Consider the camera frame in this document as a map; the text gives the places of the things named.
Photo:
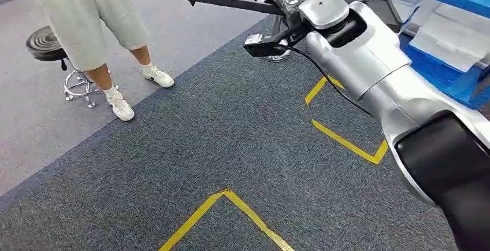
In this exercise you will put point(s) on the black round swivel stool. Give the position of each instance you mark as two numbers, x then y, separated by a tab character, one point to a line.
44	44

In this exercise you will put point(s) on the yellow floor tape square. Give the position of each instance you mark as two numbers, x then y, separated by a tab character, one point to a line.
344	142

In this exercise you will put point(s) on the chrome stanchion base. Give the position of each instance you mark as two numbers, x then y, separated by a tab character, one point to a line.
279	59

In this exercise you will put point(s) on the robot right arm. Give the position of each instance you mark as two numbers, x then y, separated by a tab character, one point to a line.
382	61

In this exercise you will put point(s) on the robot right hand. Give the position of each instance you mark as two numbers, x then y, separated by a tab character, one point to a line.
323	10

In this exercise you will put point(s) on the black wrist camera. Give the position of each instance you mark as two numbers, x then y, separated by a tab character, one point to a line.
264	48

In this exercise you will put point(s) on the person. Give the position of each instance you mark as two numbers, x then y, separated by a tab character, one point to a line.
76	19

